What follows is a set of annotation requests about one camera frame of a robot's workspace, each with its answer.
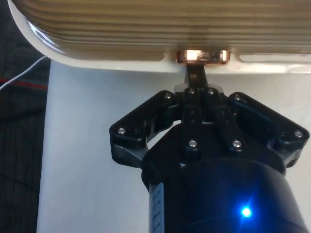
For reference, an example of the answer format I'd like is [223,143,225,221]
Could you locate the rounded box lid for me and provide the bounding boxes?
[9,0,311,66]

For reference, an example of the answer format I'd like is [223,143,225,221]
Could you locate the white cable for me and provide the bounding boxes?
[0,55,47,91]

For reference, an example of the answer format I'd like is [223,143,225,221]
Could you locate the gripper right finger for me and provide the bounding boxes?
[195,65,307,168]

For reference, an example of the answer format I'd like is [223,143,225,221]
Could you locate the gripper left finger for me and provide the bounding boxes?
[109,65,203,168]

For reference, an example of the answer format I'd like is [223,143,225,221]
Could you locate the cream box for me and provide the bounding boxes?
[7,0,311,75]

